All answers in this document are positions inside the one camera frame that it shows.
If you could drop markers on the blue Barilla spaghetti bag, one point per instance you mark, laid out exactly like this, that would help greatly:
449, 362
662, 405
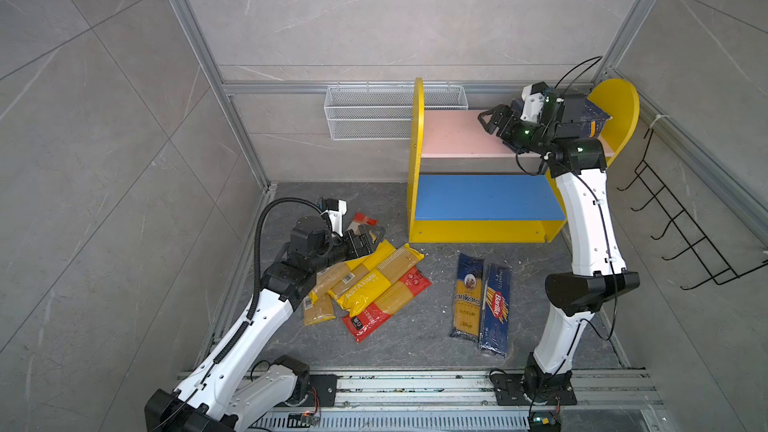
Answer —
494, 325

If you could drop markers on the black wire hook rack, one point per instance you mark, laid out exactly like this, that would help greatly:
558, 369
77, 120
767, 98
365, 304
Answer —
678, 218

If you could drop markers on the blue Barilla rigatoni box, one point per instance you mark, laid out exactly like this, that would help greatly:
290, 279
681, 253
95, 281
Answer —
592, 120

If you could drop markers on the yellow Pastatime spaghetti bag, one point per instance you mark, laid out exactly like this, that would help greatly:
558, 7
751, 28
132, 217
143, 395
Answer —
370, 279

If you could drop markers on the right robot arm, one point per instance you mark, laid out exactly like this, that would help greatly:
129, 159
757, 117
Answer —
578, 166

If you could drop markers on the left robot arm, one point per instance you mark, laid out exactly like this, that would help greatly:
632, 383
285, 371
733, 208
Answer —
217, 396

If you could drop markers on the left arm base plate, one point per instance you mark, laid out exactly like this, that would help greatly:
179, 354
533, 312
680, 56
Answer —
314, 387

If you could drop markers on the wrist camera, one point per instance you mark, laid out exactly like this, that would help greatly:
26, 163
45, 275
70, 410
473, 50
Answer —
533, 97
334, 209

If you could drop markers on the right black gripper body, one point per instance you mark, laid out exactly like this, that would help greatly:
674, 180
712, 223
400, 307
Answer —
524, 136

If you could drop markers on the red white spaghetti bag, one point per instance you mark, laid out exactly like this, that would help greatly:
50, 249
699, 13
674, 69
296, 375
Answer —
359, 220

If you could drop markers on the blue yellow spaghetti bag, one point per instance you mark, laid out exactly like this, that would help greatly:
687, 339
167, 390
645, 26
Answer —
468, 298

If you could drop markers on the aluminium mounting rail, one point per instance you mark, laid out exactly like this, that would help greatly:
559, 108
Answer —
464, 400

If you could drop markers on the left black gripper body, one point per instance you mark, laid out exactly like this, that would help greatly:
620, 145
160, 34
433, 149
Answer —
347, 251

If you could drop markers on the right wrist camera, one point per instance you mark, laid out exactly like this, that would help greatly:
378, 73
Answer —
533, 97

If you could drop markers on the yellow shelf unit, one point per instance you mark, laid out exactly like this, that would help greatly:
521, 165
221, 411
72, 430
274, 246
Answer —
523, 206

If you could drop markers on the red yellow pasta bag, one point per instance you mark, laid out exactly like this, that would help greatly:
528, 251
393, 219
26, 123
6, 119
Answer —
391, 301

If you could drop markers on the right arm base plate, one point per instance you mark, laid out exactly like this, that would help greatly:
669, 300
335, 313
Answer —
521, 390

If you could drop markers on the white wire mesh basket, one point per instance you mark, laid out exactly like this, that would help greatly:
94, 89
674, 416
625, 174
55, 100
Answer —
369, 112

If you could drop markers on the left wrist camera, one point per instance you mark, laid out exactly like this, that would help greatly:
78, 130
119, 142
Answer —
334, 209

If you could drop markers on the small tan pasta bag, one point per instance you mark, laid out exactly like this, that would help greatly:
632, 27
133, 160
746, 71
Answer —
317, 311

